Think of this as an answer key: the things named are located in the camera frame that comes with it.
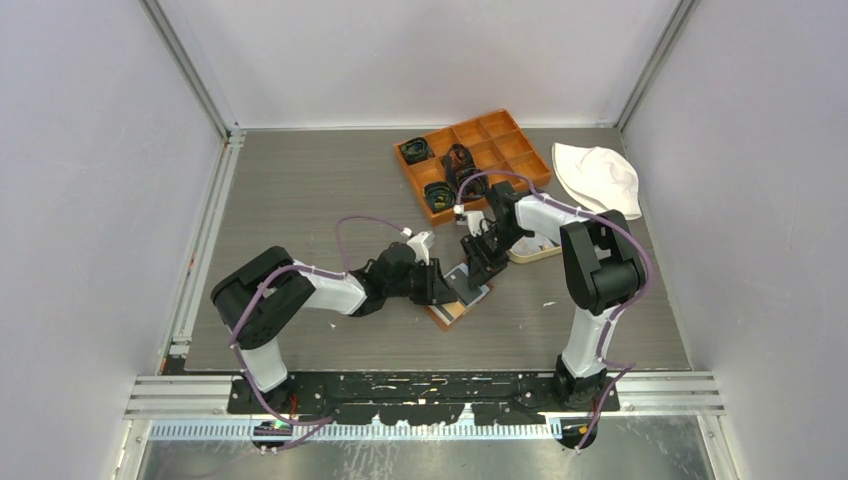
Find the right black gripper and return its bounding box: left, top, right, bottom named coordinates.
left=460, top=224, right=528, bottom=291

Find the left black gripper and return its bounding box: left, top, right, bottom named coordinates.
left=385, top=258, right=456, bottom=306

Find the brown leather card holder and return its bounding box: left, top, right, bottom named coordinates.
left=427, top=263, right=492, bottom=331

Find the beige oval card tray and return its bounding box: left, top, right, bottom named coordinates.
left=507, top=234, right=561, bottom=264

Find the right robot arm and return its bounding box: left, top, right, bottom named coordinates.
left=453, top=181, right=649, bottom=411

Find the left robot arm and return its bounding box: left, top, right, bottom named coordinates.
left=210, top=242, right=457, bottom=413

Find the orange card with stripe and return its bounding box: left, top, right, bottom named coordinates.
left=436, top=301, right=467, bottom=327

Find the white card in tray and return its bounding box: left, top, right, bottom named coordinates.
left=512, top=236, right=559, bottom=256

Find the rolled dark belt bottom-left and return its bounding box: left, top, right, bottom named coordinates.
left=422, top=181, right=458, bottom=214

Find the rolled dark belt centre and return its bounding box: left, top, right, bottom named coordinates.
left=441, top=143, right=489, bottom=202

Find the orange wooden divider tray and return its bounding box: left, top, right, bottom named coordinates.
left=393, top=109, right=553, bottom=226

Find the rolled dark belt top-left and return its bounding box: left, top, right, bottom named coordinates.
left=399, top=137, right=434, bottom=165

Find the white bucket hat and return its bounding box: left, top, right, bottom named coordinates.
left=551, top=143, right=642, bottom=220

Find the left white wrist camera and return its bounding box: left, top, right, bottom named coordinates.
left=401, top=227, right=435, bottom=265

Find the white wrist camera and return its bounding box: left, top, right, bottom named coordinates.
left=401, top=227, right=435, bottom=265
left=453, top=205, right=491, bottom=237

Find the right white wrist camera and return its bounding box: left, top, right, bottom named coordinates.
left=453, top=205, right=491, bottom=237

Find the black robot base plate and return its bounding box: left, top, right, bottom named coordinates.
left=226, top=371, right=620, bottom=448

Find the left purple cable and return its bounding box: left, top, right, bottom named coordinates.
left=228, top=215, right=412, bottom=453

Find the purple cable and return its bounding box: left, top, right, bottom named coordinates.
left=228, top=215, right=412, bottom=453
left=455, top=170, right=654, bottom=453

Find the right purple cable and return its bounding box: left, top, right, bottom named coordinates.
left=455, top=170, right=654, bottom=453

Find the aluminium frame rail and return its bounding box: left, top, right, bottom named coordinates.
left=125, top=371, right=725, bottom=425

